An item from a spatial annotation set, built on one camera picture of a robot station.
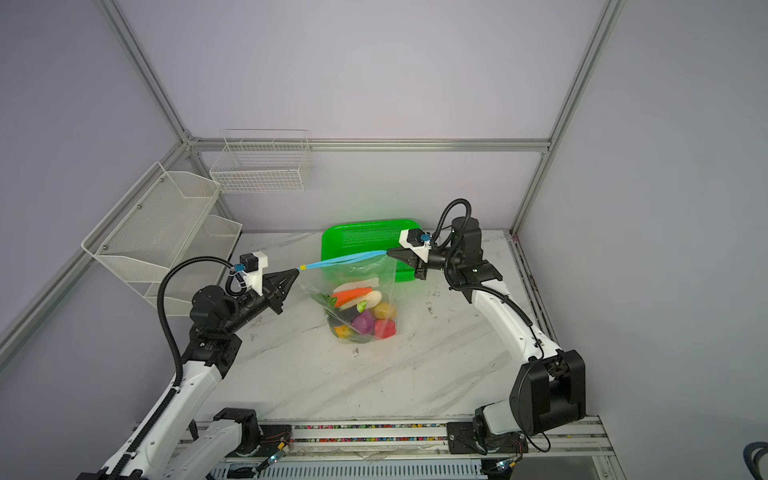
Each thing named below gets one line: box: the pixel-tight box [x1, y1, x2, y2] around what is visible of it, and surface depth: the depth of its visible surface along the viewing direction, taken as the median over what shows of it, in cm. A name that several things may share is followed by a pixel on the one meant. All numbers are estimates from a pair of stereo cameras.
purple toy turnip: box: [352, 309, 375, 334], surface depth 84 cm
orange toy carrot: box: [318, 287, 373, 308], surface depth 85 cm
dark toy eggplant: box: [327, 305, 359, 326], surface depth 82 cm
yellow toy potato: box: [372, 302, 397, 320], surface depth 88 cm
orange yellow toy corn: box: [334, 325, 353, 339], surface depth 88 cm
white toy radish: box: [340, 290, 383, 314], surface depth 88 cm
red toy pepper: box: [374, 319, 397, 339], surface depth 86 cm
